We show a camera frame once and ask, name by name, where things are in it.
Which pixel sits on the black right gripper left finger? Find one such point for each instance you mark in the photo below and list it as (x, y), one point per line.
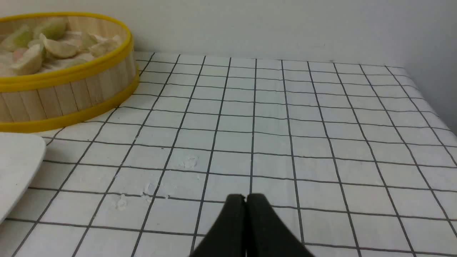
(225, 237)

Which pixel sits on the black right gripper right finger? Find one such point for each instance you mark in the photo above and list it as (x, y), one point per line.
(267, 235)

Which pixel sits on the white square plate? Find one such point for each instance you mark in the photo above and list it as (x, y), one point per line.
(21, 155)

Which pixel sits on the checkered white tablecloth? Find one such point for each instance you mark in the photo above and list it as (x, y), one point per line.
(351, 157)

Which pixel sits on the yellow rimmed bamboo steamer basket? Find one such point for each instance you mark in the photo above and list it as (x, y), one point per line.
(48, 101)

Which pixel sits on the beige dumpling right in steamer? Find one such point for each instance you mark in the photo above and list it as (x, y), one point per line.
(105, 47)

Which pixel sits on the white dumpling centre of steamer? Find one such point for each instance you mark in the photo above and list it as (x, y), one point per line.
(58, 49)

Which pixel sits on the pink dumpling in steamer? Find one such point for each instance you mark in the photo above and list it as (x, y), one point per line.
(30, 62)

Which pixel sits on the green dumpling back of steamer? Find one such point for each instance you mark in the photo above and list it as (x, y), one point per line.
(54, 28)

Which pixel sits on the green dumpling left in steamer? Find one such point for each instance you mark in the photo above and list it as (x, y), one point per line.
(19, 39)

